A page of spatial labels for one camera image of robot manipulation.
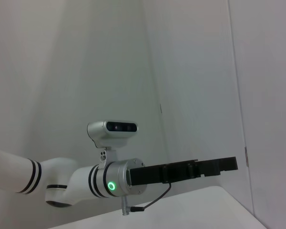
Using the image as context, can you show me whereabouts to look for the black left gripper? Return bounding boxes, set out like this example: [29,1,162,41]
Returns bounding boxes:
[126,156,238,187]

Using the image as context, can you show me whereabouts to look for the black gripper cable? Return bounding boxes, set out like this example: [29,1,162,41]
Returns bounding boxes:
[130,182,172,213]

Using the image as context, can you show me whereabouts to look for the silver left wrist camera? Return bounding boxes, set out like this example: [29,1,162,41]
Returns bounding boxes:
[86,120,139,170]

